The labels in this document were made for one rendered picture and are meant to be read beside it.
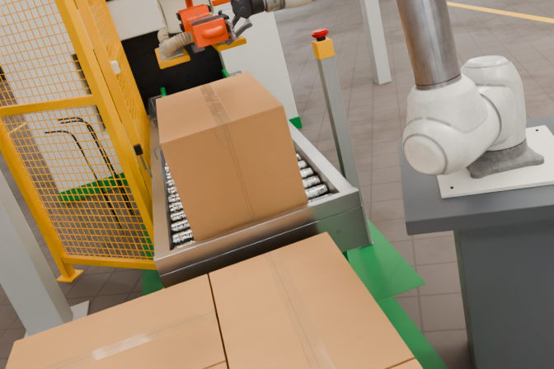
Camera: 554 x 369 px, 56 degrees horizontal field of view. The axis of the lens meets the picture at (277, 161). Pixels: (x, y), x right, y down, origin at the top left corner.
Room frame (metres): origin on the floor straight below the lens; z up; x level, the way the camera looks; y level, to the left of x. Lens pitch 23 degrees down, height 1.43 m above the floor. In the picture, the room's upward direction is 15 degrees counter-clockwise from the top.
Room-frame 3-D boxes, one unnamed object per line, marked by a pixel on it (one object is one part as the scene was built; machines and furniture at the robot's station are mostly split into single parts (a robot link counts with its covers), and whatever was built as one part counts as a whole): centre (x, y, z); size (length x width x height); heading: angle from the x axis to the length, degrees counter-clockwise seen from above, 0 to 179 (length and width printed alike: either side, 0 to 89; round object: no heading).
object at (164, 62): (1.84, 0.26, 1.16); 0.34 x 0.10 x 0.05; 9
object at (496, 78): (1.23, -0.55, 0.93); 0.18 x 0.16 x 0.22; 127
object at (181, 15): (1.61, 0.12, 1.27); 0.10 x 0.08 x 0.06; 99
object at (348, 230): (1.50, 0.11, 0.48); 0.70 x 0.03 x 0.15; 98
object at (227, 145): (1.85, 0.17, 0.75); 0.60 x 0.40 x 0.40; 8
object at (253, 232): (1.50, 0.11, 0.58); 0.70 x 0.03 x 0.06; 98
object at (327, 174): (2.71, -0.05, 0.50); 2.31 x 0.05 x 0.19; 8
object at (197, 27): (1.26, 0.07, 1.27); 0.08 x 0.07 x 0.05; 9
